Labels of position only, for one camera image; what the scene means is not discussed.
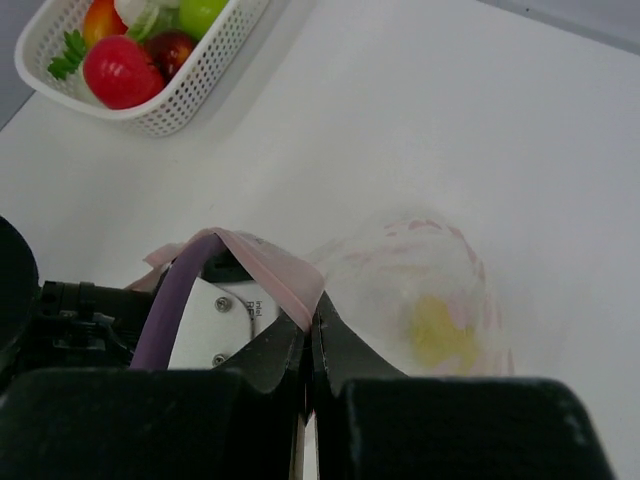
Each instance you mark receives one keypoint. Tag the purple fake eggplant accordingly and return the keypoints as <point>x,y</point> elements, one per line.
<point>169,50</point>

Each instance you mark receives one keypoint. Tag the yellow fake fruit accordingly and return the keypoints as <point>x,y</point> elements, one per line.
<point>441,337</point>

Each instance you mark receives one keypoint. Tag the white perforated plastic basket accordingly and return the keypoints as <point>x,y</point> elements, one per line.
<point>43,39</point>

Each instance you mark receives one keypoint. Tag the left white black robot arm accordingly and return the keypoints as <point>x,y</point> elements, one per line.
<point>59,325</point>

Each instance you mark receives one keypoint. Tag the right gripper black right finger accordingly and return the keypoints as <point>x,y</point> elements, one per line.
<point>374,422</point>

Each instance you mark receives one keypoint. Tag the green fake apple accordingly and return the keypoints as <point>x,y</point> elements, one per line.
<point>197,16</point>

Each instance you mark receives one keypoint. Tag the clear zip top bag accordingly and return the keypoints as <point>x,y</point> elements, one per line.
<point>373,278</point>

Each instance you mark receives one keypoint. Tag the green white fake cabbage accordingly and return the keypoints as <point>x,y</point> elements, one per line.
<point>145,18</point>

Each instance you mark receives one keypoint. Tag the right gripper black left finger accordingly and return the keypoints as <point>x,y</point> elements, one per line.
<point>241,420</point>

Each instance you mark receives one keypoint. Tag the red orange fake fruit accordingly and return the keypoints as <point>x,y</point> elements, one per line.
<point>101,20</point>

